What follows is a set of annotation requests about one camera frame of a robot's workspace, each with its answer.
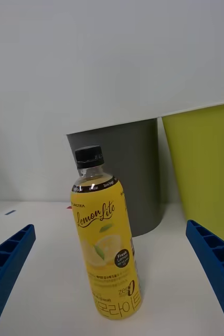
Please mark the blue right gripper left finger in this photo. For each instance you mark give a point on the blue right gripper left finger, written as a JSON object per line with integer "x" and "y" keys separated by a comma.
{"x": 4, "y": 258}

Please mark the yellow label plastic bottle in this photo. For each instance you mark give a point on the yellow label plastic bottle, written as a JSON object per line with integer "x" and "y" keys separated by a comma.
{"x": 105, "y": 236}

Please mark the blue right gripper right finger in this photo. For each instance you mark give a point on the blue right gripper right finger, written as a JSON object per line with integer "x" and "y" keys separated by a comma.
{"x": 216, "y": 252}

